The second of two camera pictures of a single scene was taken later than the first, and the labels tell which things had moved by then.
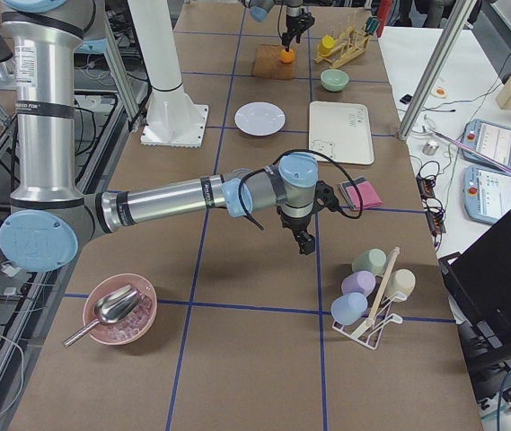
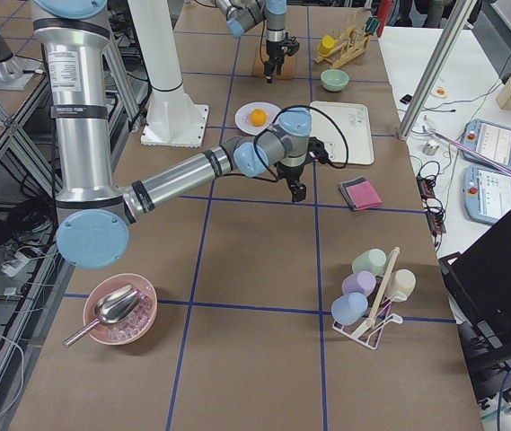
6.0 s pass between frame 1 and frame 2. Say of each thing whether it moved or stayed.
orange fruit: moved
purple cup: stayed
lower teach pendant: stayed
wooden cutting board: stayed
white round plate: stayed
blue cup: stayed
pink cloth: stayed
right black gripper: moved
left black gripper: moved
